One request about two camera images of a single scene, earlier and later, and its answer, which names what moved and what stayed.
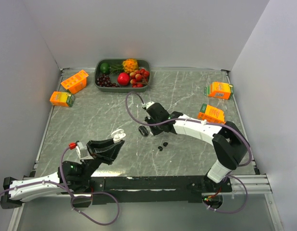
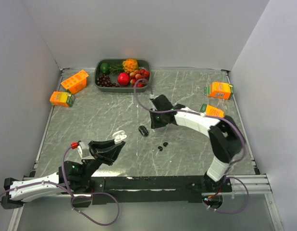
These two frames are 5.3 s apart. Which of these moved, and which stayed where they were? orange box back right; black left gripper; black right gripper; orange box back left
Moved: black right gripper
Stayed: orange box back left; black left gripper; orange box back right
